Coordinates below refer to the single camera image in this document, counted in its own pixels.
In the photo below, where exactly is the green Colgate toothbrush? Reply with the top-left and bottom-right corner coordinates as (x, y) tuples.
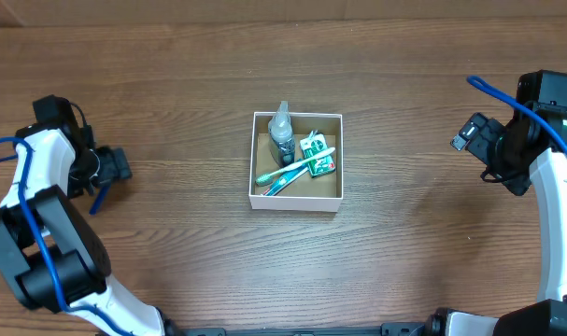
(255, 147), (336, 186)

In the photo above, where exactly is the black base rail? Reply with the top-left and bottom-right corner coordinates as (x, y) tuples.
(172, 316), (444, 336)

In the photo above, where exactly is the white cardboard box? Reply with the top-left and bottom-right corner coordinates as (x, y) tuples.
(248, 112), (344, 213)

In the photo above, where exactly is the green soap bar package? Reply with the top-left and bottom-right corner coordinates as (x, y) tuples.
(300, 130), (335, 178)

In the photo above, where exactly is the clear soap pump bottle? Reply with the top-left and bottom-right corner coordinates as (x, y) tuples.
(268, 101), (295, 167)

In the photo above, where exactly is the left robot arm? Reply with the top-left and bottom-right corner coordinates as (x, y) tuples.
(0, 95), (179, 335)

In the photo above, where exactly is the Colgate toothpaste tube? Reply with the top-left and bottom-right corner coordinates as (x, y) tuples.
(262, 165), (308, 196)

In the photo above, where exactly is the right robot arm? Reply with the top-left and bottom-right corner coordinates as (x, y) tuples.
(413, 70), (567, 335)

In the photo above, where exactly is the blue disposable razor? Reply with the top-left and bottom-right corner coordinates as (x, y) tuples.
(89, 185), (111, 216)

